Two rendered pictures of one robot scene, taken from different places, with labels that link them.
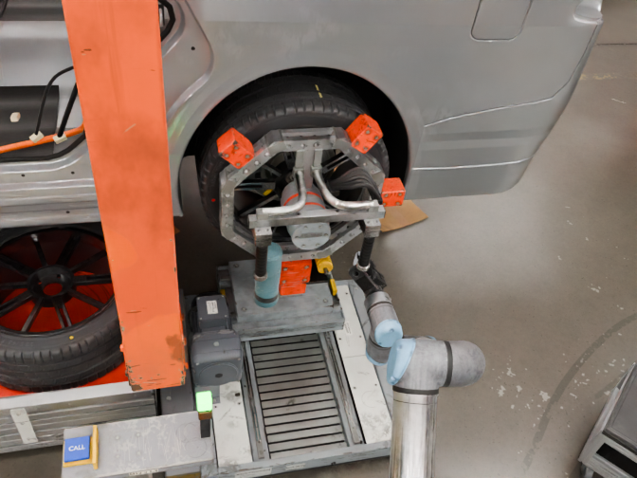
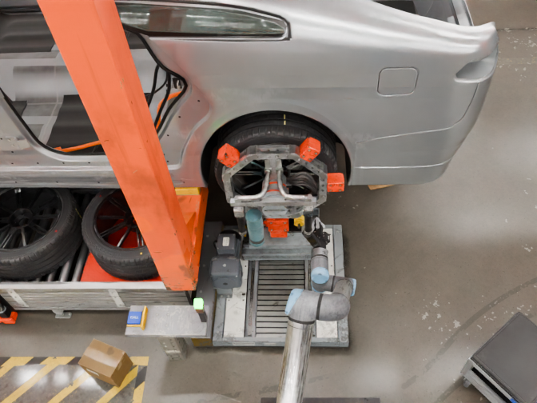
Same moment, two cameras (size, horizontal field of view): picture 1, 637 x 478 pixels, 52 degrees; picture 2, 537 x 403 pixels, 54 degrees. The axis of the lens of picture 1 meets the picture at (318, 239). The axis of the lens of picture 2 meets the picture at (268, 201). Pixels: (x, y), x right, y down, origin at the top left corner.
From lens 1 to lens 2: 0.96 m
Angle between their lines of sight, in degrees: 18
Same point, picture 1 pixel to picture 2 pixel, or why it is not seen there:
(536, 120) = (442, 141)
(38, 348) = (123, 257)
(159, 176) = (155, 192)
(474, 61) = (383, 106)
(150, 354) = (172, 273)
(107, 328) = not seen: hidden behind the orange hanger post
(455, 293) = (412, 241)
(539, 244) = (493, 208)
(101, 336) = not seen: hidden behind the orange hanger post
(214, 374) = (222, 282)
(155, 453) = (175, 326)
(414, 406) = (295, 329)
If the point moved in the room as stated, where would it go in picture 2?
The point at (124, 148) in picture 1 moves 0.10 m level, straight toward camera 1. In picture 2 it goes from (134, 180) to (131, 200)
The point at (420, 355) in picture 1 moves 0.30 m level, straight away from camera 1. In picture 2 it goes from (301, 301) to (340, 250)
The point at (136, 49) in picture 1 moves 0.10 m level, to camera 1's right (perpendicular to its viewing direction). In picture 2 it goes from (129, 140) to (154, 145)
